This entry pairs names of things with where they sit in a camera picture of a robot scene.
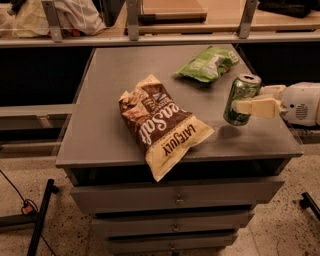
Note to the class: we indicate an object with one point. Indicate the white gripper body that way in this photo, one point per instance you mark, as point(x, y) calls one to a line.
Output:
point(299, 102)

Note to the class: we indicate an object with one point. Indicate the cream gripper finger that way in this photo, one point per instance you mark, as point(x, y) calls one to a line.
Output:
point(275, 91)
point(262, 107)

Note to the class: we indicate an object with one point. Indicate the green soda can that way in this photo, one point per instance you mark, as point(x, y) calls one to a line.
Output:
point(243, 87)

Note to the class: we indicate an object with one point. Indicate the green chip bag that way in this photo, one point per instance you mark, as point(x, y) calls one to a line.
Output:
point(209, 65)

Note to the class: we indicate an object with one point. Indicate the brown sea salt chip bag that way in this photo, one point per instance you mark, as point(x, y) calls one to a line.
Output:
point(163, 131)

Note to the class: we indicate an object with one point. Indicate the white cloth bag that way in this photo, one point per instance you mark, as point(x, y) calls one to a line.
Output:
point(41, 18)

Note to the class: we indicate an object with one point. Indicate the black object top right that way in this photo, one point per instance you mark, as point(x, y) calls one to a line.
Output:
point(292, 8)

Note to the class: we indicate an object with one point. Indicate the black stand leg right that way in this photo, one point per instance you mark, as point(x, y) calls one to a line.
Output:
point(308, 202)

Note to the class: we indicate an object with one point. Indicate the black stand leg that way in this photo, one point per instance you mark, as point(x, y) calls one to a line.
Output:
point(308, 202)
point(32, 216)

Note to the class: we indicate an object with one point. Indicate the grey drawer cabinet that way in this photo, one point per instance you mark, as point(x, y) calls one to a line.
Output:
point(206, 197)

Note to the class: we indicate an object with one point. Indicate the wooden board on shelf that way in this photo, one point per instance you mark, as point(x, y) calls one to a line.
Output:
point(171, 11)

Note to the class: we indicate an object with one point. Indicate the black stand leg left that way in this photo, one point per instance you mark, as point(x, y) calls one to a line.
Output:
point(32, 216)

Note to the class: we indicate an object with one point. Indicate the grey metal bracket right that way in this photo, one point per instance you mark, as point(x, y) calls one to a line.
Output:
point(246, 19)

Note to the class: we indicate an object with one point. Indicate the grey metal bracket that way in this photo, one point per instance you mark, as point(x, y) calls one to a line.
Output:
point(246, 19)
point(53, 20)
point(133, 11)

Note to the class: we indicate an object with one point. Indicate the grey metal bracket middle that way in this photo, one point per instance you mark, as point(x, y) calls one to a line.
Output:
point(133, 11)

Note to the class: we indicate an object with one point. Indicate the grey metal bracket left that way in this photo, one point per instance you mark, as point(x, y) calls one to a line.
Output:
point(53, 20)

